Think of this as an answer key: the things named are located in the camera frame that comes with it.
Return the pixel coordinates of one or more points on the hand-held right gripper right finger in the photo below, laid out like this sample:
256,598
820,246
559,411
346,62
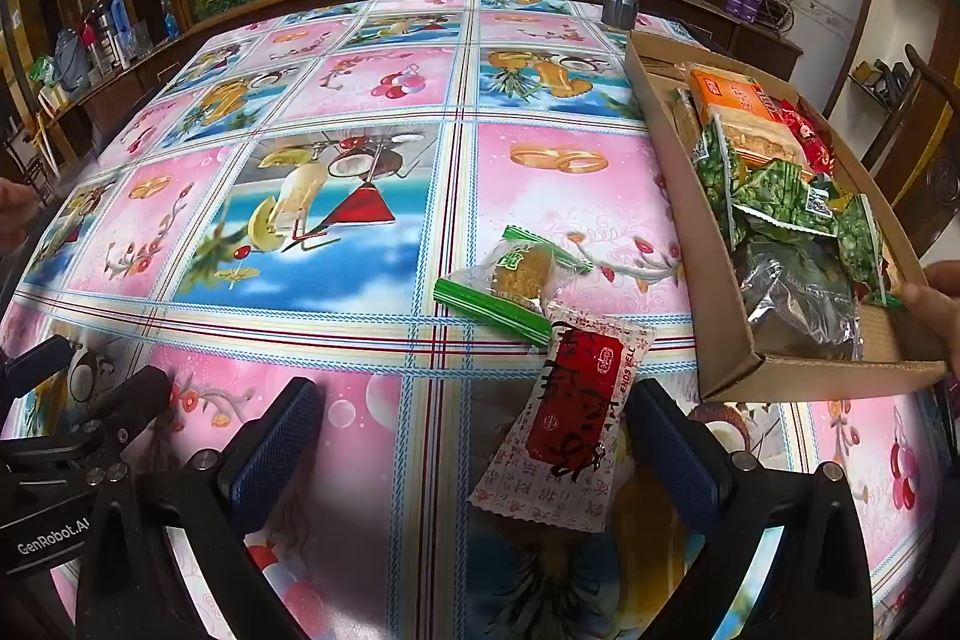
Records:
675,452

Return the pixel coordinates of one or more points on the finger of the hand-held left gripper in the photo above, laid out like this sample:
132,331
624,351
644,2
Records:
127,404
37,364

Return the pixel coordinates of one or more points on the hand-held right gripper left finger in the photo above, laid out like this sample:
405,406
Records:
277,452

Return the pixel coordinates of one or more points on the shallow cardboard box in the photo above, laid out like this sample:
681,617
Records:
735,377

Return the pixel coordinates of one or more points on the red and white snack packet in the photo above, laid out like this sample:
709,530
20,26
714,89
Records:
570,400

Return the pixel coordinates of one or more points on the silver green pea bag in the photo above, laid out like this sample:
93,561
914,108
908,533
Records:
795,295

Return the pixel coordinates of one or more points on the green-wrapped pastry packet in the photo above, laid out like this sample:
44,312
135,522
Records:
510,280

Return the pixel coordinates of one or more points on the orange cracker packet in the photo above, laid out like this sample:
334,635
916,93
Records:
731,89

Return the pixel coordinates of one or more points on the green pea snack packet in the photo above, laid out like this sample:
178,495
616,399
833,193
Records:
716,183
862,242
780,194

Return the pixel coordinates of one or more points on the grey plastic jug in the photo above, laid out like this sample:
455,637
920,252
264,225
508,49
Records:
73,63

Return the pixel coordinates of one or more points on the green-edged cracker packet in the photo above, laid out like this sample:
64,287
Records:
757,141

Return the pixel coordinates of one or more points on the steel thermos pot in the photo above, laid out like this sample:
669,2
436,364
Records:
105,33

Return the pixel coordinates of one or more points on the red candy packet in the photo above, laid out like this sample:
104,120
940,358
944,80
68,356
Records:
810,141

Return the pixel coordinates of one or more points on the printed fruit tablecloth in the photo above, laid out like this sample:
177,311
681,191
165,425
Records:
375,85

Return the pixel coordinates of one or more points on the dark wooden cabinet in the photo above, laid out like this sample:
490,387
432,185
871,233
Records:
750,44

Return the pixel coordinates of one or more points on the wooden chair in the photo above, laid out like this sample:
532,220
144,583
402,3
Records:
930,123

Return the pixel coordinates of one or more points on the dark metal clutter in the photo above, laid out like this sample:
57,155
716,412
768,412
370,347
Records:
881,78

